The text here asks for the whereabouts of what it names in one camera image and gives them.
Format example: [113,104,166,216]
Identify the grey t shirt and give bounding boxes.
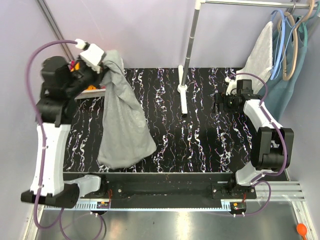
[97,50,157,170]

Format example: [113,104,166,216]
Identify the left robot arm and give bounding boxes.
[20,56,104,209]

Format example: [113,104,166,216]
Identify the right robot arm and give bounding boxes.
[214,78,294,198]

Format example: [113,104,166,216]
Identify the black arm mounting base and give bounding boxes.
[79,172,258,210]

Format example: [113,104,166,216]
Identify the orange shirt in basket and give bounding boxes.
[87,85,97,91]

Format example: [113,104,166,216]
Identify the magenta garment in basket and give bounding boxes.
[70,61,77,70]

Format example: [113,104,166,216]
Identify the white laundry basket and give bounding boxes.
[75,87,106,100]

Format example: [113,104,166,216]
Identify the white hanging cloth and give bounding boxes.
[236,21,273,83]

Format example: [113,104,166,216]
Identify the metal clothes rack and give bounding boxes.
[177,0,320,117]

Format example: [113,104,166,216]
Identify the blue plastic hanger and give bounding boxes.
[270,9,296,80]

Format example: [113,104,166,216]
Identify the teal hanging garment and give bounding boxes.
[264,12,308,121]

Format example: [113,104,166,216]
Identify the beige plastic hanger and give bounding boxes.
[282,0,316,81]

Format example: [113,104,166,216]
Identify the teal plastic hanger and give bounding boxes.
[297,22,308,47]

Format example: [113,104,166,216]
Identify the orange ball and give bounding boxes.
[296,223,308,240]

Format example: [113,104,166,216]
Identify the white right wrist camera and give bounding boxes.
[224,77,237,96]

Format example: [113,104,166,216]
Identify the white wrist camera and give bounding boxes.
[75,38,106,69]
[224,77,237,96]

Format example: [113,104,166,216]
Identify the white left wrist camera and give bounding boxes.
[75,38,106,69]

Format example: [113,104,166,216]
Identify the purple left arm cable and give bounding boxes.
[25,39,107,240]

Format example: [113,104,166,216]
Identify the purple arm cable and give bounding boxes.
[25,39,107,240]
[207,72,287,218]

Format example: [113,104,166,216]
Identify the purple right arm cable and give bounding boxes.
[207,72,287,218]

